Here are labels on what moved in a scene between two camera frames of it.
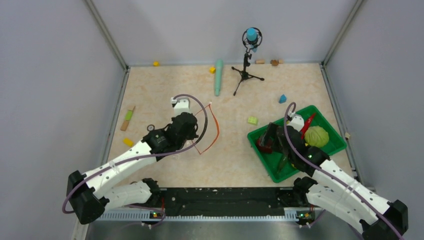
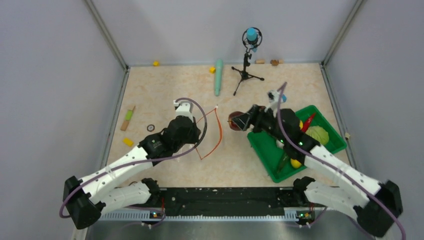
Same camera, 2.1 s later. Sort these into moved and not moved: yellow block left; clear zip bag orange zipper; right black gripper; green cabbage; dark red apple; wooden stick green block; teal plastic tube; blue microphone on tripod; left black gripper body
Moved: dark red apple; right black gripper; clear zip bag orange zipper
Not moved: yellow block left; blue microphone on tripod; left black gripper body; teal plastic tube; green cabbage; wooden stick green block
